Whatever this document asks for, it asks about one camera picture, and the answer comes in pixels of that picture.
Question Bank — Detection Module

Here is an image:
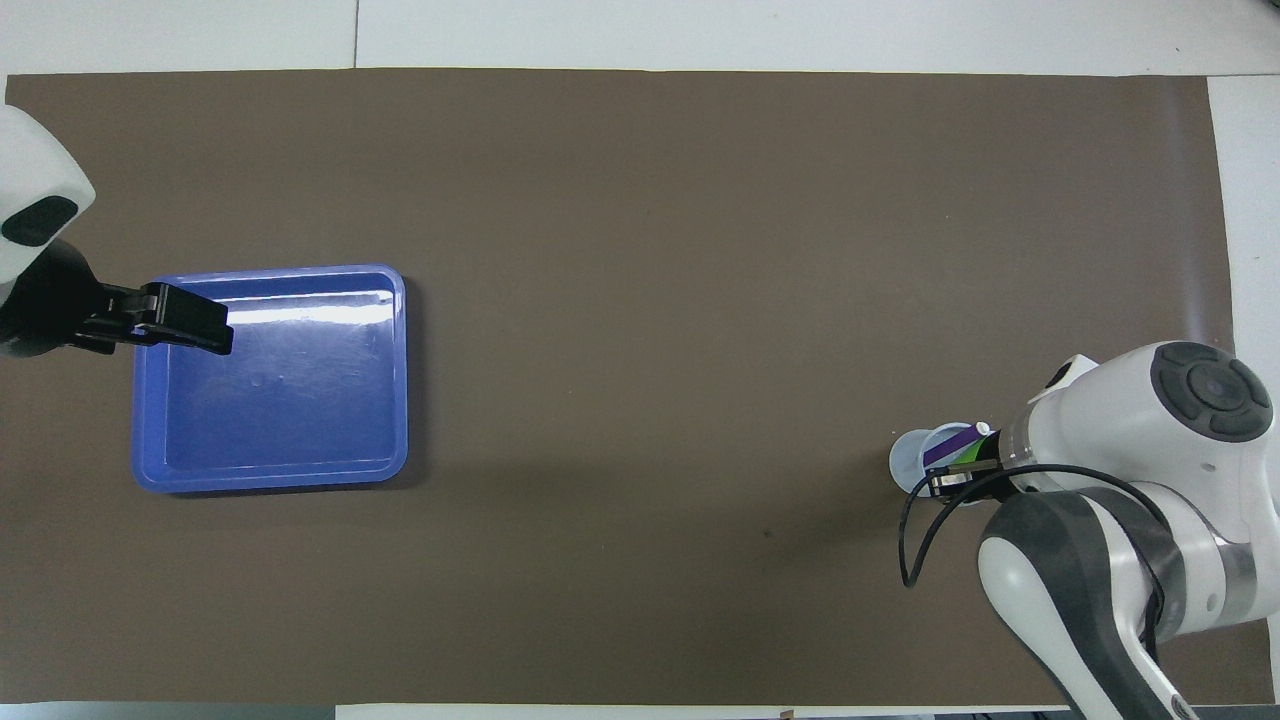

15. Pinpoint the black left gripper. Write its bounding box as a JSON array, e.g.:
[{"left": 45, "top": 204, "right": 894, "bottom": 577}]
[{"left": 0, "top": 238, "right": 234, "bottom": 359}]

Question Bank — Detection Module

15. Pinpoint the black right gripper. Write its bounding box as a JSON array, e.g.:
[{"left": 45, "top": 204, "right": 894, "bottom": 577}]
[{"left": 926, "top": 455, "right": 1041, "bottom": 500}]

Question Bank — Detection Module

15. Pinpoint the purple pen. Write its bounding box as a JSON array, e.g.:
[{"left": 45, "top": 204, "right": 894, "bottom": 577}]
[{"left": 922, "top": 421, "right": 991, "bottom": 471}]

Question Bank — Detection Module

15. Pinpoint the blue plastic tray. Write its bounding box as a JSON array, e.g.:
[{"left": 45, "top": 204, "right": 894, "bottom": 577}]
[{"left": 132, "top": 264, "right": 409, "bottom": 495}]

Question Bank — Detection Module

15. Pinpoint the clear plastic cup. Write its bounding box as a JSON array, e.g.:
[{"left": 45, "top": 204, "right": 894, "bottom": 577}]
[{"left": 889, "top": 422, "right": 991, "bottom": 507}]

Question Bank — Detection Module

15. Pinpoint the brown table mat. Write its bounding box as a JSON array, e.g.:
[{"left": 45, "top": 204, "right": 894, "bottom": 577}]
[{"left": 0, "top": 68, "right": 1276, "bottom": 706}]

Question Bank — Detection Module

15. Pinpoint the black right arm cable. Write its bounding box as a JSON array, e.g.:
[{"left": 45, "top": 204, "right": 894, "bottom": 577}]
[{"left": 899, "top": 462, "right": 1173, "bottom": 591}]

